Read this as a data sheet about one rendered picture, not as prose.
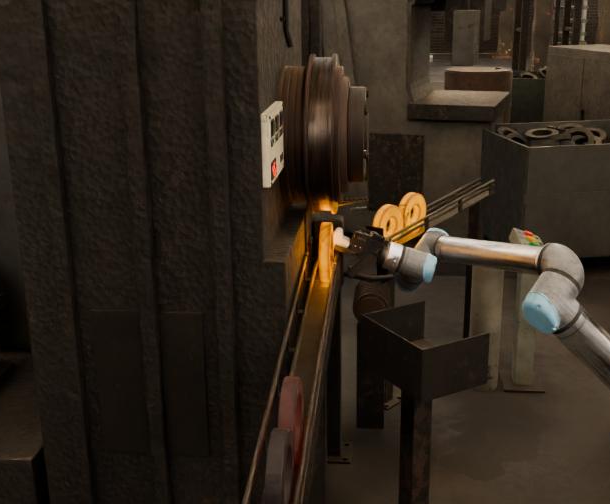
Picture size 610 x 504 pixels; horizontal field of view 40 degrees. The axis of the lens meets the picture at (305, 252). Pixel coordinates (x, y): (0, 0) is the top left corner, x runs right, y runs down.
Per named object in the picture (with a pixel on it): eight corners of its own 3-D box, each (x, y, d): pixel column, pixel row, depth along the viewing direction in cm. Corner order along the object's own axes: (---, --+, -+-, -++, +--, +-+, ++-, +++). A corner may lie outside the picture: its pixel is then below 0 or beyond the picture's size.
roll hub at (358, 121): (346, 191, 237) (346, 92, 228) (351, 171, 263) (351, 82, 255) (366, 191, 236) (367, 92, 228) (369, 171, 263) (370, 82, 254)
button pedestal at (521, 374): (504, 394, 326) (514, 244, 308) (497, 368, 349) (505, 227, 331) (546, 396, 324) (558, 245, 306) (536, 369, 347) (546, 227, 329)
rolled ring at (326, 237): (333, 215, 263) (323, 215, 263) (329, 231, 246) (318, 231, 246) (333, 270, 269) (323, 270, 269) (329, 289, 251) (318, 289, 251)
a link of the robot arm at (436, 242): (590, 238, 232) (422, 221, 287) (569, 272, 228) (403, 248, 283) (606, 265, 238) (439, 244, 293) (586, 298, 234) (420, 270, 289)
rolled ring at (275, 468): (292, 409, 162) (275, 408, 162) (280, 469, 145) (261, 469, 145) (295, 484, 169) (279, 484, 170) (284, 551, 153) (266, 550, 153)
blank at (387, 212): (370, 211, 295) (378, 212, 293) (395, 198, 306) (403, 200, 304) (372, 251, 301) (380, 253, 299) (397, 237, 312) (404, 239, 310)
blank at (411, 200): (395, 198, 306) (402, 200, 304) (418, 187, 316) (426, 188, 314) (397, 238, 312) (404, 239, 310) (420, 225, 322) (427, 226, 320)
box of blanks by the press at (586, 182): (517, 282, 452) (527, 141, 429) (465, 240, 531) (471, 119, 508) (691, 270, 468) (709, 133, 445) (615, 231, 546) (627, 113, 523)
